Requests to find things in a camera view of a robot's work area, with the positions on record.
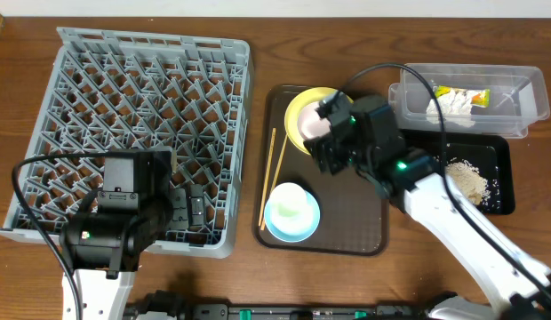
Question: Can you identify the rice and peanut waste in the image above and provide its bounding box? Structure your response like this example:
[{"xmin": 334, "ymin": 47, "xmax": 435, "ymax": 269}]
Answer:
[{"xmin": 445, "ymin": 156, "xmax": 502, "ymax": 213}]

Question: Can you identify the left wooden chopstick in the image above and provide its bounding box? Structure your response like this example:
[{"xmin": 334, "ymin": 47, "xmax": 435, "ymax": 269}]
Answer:
[{"xmin": 258, "ymin": 128, "xmax": 276, "ymax": 228}]

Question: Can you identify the grey dishwasher rack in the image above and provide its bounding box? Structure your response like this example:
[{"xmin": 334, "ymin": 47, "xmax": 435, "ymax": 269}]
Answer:
[{"xmin": 20, "ymin": 28, "xmax": 253, "ymax": 259}]

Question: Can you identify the black plastic bin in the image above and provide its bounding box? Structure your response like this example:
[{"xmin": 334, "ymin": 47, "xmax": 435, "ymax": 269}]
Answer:
[{"xmin": 401, "ymin": 129, "xmax": 515, "ymax": 215}]

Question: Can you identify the yellow plate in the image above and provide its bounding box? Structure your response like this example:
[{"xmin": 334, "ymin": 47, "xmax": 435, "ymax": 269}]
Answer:
[{"xmin": 283, "ymin": 87, "xmax": 337, "ymax": 156}]

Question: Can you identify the right wooden chopstick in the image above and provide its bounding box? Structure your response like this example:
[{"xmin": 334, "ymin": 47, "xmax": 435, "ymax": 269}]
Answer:
[{"xmin": 260, "ymin": 134, "xmax": 289, "ymax": 231}]

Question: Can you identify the green snack wrapper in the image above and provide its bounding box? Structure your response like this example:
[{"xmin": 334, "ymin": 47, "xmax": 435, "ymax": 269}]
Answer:
[{"xmin": 435, "ymin": 85, "xmax": 491, "ymax": 108}]

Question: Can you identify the dark brown serving tray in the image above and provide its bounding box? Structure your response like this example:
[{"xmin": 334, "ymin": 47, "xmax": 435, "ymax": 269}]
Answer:
[{"xmin": 252, "ymin": 85, "xmax": 389, "ymax": 257}]

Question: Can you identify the wooden chopstick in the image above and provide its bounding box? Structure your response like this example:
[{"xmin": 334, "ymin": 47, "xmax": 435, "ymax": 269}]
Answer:
[
  {"xmin": 258, "ymin": 128, "xmax": 276, "ymax": 228},
  {"xmin": 260, "ymin": 134, "xmax": 289, "ymax": 231}
]

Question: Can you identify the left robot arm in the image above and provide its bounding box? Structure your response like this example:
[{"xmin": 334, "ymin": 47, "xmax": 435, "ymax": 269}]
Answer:
[{"xmin": 59, "ymin": 148, "xmax": 204, "ymax": 319}]

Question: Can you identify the white cup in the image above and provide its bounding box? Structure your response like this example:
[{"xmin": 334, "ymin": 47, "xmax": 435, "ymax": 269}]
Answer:
[{"xmin": 269, "ymin": 182, "xmax": 308, "ymax": 225}]

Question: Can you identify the light blue bowl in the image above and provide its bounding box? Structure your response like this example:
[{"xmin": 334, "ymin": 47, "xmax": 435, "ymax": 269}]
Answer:
[{"xmin": 264, "ymin": 191, "xmax": 321, "ymax": 243}]

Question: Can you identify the white pink bowl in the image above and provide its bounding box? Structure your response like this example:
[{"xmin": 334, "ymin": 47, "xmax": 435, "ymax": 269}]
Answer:
[{"xmin": 297, "ymin": 101, "xmax": 331, "ymax": 140}]

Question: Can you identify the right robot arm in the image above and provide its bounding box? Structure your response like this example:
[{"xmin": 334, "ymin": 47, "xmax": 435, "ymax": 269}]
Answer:
[{"xmin": 304, "ymin": 91, "xmax": 551, "ymax": 319}]

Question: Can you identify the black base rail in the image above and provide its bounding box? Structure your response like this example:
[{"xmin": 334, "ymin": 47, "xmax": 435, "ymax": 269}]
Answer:
[{"xmin": 122, "ymin": 291, "xmax": 457, "ymax": 320}]

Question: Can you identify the clear plastic bin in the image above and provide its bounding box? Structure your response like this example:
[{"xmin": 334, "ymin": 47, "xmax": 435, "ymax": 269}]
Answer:
[{"xmin": 388, "ymin": 63, "xmax": 550, "ymax": 139}]

